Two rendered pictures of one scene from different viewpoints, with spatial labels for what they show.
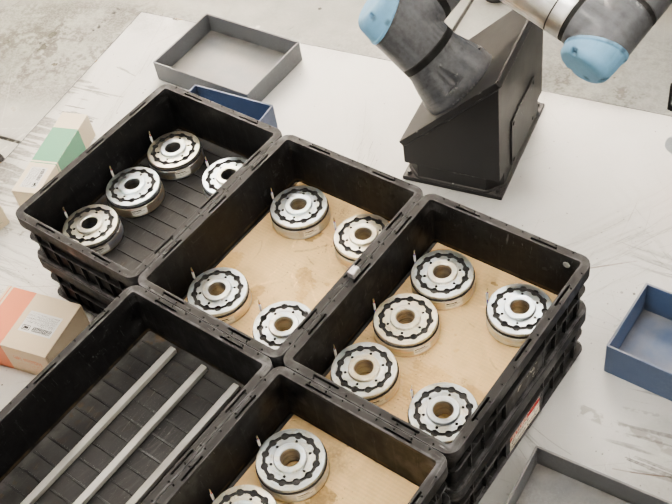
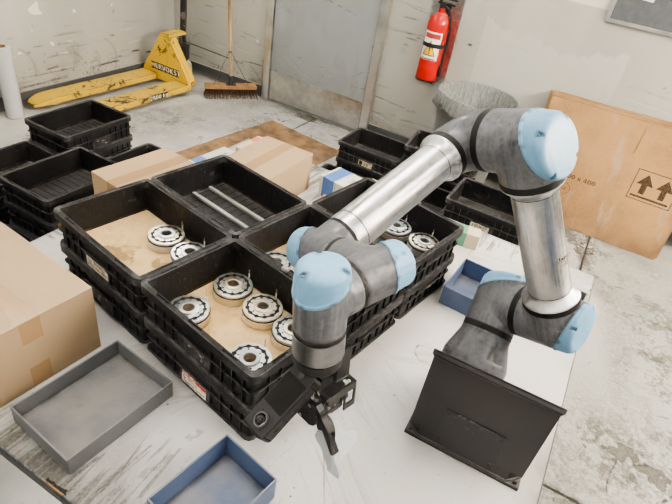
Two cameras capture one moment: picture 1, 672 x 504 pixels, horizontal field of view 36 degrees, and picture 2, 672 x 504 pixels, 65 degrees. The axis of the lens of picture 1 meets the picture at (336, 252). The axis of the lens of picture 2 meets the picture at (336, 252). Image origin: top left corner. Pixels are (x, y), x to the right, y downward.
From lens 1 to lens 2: 1.49 m
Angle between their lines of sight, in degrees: 58
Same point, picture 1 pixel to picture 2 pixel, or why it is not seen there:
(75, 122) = (473, 233)
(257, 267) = not seen: hidden behind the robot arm
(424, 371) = (228, 317)
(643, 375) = (202, 462)
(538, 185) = (418, 461)
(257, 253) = not seen: hidden behind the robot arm
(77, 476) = (222, 203)
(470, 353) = (232, 339)
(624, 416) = (184, 454)
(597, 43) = (300, 232)
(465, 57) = (473, 344)
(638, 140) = not seen: outside the picture
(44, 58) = (644, 324)
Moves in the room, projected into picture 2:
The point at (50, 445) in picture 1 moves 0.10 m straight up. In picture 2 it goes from (243, 198) to (244, 172)
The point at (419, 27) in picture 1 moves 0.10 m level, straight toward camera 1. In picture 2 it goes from (485, 302) to (442, 295)
